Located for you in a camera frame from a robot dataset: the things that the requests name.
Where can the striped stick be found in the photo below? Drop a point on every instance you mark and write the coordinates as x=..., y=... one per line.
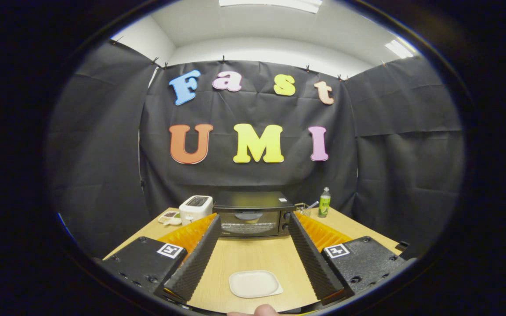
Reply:
x=312, y=205

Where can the long ceiling light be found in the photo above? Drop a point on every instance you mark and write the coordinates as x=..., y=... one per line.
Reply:
x=270, y=4

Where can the small ceiling light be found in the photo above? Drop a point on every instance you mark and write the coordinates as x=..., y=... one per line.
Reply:
x=399, y=49

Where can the black backdrop cloth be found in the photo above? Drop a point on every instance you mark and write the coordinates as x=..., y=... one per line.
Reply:
x=257, y=112

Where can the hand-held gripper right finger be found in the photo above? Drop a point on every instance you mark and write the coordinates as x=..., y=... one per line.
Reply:
x=310, y=263

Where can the white bread toaster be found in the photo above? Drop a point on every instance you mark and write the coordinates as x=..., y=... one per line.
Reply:
x=196, y=208

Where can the small snack tray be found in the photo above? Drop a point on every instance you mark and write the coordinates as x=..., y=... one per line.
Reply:
x=169, y=218

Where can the green drink bottle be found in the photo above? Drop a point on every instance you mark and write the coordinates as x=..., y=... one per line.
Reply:
x=324, y=206

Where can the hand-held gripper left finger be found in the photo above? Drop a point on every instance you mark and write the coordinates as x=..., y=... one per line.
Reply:
x=196, y=263

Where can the white square plate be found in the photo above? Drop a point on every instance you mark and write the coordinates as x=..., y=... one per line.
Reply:
x=255, y=284

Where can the black toaster oven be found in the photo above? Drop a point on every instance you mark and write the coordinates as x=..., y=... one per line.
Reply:
x=251, y=199

